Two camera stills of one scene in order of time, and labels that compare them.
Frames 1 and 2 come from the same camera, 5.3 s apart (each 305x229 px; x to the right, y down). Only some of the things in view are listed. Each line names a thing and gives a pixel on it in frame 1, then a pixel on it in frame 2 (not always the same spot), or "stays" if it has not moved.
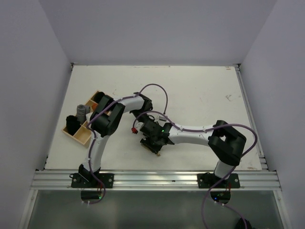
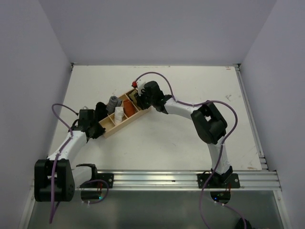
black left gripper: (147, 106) to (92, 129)
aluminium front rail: (154, 180) stays
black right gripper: (145, 140) to (139, 98)
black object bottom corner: (241, 225) stays
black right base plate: (207, 180) stays
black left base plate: (89, 180) stays
